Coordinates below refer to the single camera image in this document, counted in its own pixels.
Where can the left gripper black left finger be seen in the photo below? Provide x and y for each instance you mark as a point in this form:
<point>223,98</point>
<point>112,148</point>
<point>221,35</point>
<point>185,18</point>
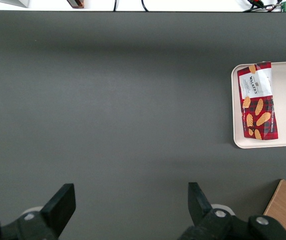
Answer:
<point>45,225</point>

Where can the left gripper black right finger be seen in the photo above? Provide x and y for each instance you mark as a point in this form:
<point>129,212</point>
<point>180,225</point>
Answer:
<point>215,225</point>

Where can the red cookie box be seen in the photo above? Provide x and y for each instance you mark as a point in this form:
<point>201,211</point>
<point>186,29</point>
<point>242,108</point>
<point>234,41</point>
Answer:
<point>258,112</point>

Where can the brown wooden block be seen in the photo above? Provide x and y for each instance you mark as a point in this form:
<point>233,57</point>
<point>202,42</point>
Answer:
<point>75,3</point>

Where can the grey flat object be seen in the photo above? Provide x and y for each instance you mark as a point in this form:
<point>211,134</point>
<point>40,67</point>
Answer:
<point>15,2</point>

